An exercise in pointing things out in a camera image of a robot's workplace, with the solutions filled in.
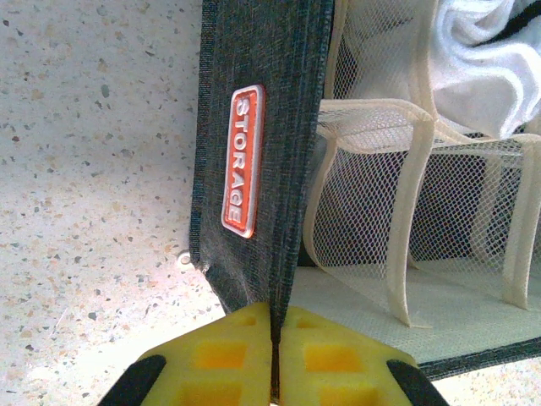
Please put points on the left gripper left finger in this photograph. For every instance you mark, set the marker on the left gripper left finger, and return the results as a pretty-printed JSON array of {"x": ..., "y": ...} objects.
[{"x": 220, "y": 363}]

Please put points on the dark fabric storage organizer box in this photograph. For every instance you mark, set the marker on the dark fabric storage organizer box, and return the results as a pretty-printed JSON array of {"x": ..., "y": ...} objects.
[{"x": 287, "y": 127}]

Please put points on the white sock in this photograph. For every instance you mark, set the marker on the white sock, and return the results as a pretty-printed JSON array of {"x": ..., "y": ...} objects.
[{"x": 477, "y": 63}]

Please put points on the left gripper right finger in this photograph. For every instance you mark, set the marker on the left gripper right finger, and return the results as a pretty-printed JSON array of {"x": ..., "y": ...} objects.
[{"x": 338, "y": 368}]

